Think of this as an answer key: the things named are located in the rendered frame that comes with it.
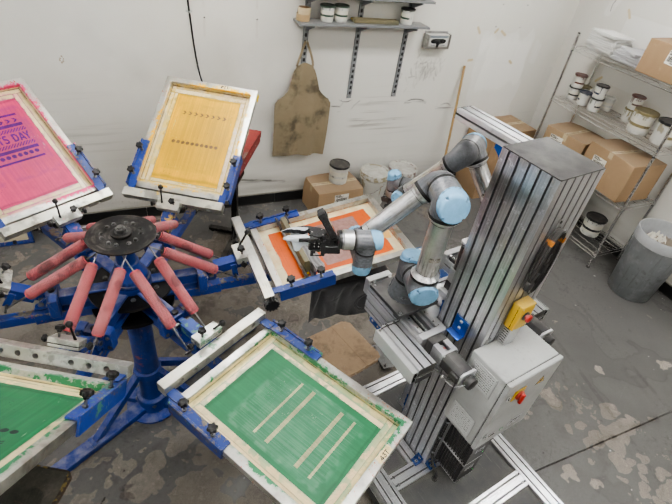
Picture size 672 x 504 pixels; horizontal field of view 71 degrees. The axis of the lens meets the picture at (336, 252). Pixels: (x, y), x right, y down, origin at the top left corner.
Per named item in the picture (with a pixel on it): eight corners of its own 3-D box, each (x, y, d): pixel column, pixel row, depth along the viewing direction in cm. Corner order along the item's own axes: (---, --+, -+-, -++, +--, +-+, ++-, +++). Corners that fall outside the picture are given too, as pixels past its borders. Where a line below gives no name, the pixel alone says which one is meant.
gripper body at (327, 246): (308, 256, 169) (341, 256, 171) (310, 235, 164) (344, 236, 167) (306, 245, 175) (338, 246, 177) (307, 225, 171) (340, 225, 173)
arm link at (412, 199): (438, 153, 175) (338, 229, 192) (448, 168, 167) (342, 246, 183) (454, 172, 182) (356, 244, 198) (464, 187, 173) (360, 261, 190)
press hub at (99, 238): (181, 369, 314) (160, 197, 230) (192, 419, 287) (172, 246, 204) (117, 384, 299) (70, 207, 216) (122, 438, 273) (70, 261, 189)
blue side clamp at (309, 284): (332, 277, 249) (332, 268, 244) (336, 284, 245) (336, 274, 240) (278, 294, 240) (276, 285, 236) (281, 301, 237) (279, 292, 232)
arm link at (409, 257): (418, 267, 213) (425, 243, 204) (426, 288, 202) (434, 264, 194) (392, 267, 210) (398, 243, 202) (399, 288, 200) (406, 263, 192)
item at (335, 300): (371, 303, 296) (381, 264, 276) (378, 313, 290) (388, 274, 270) (303, 319, 278) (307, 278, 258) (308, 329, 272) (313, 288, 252)
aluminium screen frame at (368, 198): (369, 198, 299) (370, 193, 296) (416, 255, 258) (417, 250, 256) (249, 230, 277) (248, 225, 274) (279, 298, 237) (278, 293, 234)
